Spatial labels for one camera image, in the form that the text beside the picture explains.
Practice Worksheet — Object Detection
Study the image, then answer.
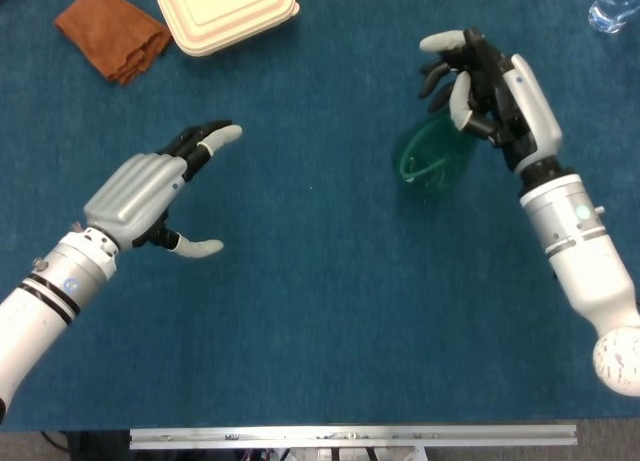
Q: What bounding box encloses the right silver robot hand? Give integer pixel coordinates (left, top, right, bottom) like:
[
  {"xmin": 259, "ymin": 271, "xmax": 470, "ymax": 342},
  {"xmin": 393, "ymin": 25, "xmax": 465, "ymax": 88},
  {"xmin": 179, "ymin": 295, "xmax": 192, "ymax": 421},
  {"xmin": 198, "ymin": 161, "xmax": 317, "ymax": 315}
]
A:
[{"xmin": 417, "ymin": 26, "xmax": 564, "ymax": 175}]

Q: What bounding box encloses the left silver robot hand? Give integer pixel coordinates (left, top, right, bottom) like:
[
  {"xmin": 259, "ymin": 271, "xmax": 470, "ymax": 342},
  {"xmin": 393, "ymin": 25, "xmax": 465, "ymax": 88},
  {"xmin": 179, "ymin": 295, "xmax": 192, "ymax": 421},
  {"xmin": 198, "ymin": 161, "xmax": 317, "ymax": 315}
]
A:
[{"xmin": 82, "ymin": 119, "xmax": 244, "ymax": 259}]

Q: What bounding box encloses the green plastic spray bottle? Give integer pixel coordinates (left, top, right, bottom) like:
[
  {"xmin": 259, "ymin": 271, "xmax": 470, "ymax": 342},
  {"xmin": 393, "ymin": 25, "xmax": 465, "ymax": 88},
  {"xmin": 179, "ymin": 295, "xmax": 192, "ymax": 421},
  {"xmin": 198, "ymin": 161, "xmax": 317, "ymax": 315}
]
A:
[{"xmin": 390, "ymin": 113, "xmax": 479, "ymax": 198}]

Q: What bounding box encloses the clear plastic water bottle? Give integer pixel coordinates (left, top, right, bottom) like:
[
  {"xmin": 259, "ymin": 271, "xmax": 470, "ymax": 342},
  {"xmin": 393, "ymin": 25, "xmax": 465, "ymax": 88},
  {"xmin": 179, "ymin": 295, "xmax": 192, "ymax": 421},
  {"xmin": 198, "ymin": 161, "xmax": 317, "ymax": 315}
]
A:
[{"xmin": 587, "ymin": 0, "xmax": 640, "ymax": 36}]

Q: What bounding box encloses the folded orange-brown cloth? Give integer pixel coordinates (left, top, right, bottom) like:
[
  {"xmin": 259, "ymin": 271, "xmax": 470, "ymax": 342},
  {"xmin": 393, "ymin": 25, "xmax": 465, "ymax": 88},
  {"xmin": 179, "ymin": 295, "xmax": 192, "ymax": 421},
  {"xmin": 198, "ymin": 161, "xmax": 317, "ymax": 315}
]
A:
[{"xmin": 53, "ymin": 0, "xmax": 174, "ymax": 87}]

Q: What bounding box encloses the cream lidded food container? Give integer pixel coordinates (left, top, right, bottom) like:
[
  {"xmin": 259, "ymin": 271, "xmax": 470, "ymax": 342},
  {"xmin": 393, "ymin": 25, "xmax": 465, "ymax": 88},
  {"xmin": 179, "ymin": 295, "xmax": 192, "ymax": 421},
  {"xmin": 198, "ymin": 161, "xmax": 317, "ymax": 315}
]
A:
[{"xmin": 151, "ymin": 0, "xmax": 302, "ymax": 59}]

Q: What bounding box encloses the aluminium profile rail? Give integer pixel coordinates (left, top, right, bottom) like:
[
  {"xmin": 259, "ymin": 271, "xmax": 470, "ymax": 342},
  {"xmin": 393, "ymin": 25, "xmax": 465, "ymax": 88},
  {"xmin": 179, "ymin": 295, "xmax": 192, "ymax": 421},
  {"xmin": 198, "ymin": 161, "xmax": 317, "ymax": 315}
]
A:
[{"xmin": 128, "ymin": 424, "xmax": 579, "ymax": 451}]

